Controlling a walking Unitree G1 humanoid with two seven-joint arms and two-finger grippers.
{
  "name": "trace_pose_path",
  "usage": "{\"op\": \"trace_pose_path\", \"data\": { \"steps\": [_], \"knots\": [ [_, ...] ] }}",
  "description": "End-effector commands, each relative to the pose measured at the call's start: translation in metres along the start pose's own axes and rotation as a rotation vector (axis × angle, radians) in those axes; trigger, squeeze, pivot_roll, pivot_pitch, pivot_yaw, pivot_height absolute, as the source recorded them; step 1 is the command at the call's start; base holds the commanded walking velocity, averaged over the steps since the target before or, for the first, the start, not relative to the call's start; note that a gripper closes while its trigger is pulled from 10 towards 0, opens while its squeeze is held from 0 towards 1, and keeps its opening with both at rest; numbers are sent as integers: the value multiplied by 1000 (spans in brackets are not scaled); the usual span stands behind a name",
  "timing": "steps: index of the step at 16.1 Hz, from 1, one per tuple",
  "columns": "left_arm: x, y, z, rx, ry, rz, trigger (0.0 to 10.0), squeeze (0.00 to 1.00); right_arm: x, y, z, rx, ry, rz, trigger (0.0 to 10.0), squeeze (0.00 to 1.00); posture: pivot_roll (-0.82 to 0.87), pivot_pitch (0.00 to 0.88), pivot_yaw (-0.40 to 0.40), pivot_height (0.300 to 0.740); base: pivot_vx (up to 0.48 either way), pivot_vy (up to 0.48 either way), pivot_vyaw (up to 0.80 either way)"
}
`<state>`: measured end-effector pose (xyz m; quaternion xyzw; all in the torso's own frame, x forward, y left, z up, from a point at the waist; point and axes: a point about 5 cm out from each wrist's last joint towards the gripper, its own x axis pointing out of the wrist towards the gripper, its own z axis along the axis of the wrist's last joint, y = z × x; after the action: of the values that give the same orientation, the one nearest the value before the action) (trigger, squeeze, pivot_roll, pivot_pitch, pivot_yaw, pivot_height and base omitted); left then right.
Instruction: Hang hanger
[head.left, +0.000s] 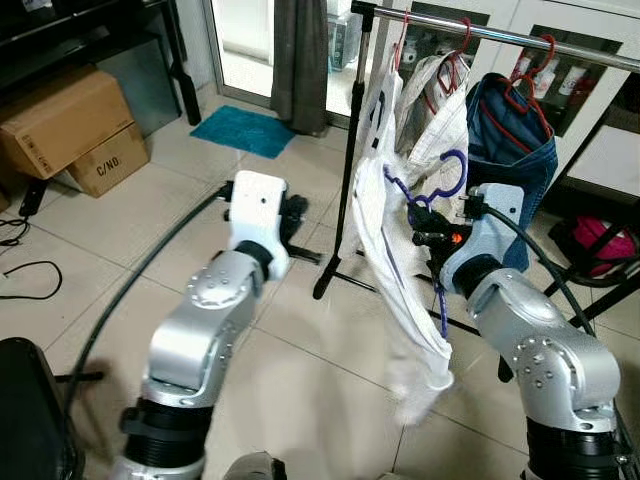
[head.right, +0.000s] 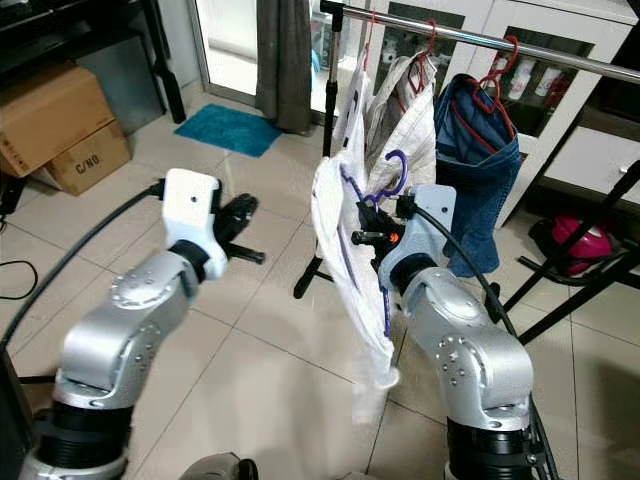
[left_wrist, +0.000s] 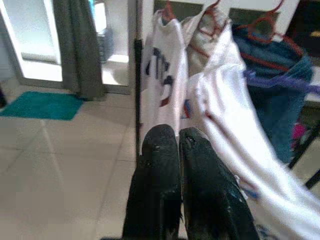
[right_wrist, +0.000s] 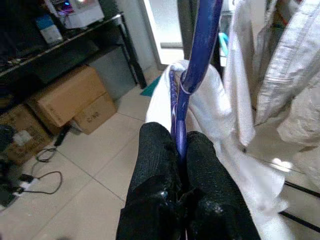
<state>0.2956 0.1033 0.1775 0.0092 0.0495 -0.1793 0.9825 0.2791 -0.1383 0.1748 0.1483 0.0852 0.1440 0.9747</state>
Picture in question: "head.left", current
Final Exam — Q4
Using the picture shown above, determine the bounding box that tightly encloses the purple clothes hanger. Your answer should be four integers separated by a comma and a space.
383, 150, 469, 341

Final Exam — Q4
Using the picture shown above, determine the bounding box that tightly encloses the chrome clothes rack black stand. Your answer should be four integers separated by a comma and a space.
313, 0, 640, 336

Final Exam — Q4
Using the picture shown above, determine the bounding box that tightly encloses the blue denim garment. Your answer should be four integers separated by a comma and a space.
465, 72, 559, 273

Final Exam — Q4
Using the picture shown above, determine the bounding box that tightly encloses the teal floor mat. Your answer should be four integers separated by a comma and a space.
190, 105, 298, 159

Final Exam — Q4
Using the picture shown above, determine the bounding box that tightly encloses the cream checked shirt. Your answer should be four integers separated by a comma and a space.
398, 52, 473, 216

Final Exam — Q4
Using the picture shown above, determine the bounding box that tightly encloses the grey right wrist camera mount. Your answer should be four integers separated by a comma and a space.
440, 183, 526, 296

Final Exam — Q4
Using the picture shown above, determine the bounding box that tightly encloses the small printed cardboard box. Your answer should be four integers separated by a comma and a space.
65, 123, 151, 199

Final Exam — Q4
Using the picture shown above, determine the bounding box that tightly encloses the black seat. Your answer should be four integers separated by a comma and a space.
0, 338, 86, 480

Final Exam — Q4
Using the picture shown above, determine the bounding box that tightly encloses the black floor cable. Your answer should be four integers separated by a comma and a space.
0, 258, 63, 301

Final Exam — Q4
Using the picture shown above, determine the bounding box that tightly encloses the white shirt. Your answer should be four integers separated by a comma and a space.
355, 150, 456, 426

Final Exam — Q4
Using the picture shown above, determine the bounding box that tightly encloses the grey curtain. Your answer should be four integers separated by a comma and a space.
270, 0, 331, 136

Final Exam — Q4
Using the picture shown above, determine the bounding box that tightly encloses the black power adapter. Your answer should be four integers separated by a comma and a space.
20, 178, 49, 219

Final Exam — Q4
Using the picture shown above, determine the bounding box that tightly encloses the red hanger with twisted neck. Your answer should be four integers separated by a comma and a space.
478, 35, 558, 151

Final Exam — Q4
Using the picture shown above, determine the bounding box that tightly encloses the pink bag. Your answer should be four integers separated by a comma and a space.
570, 215, 638, 279

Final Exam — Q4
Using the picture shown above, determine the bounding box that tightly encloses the sheer white hanging garment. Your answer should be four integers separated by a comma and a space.
352, 40, 403, 171

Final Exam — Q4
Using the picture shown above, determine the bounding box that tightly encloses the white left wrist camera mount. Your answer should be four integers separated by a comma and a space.
228, 170, 293, 281

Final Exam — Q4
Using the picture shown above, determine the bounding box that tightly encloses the thin red wire hanger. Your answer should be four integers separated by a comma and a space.
393, 12, 413, 73
425, 18, 473, 116

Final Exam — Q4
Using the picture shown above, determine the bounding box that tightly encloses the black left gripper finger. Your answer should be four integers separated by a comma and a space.
283, 193, 311, 242

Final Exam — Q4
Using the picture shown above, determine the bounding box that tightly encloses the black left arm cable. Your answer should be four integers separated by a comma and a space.
62, 185, 236, 386

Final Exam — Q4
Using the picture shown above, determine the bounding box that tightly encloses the large plain cardboard box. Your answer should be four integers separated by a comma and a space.
0, 65, 136, 181

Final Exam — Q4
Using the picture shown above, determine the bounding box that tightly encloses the black shelf unit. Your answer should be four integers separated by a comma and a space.
0, 0, 204, 126

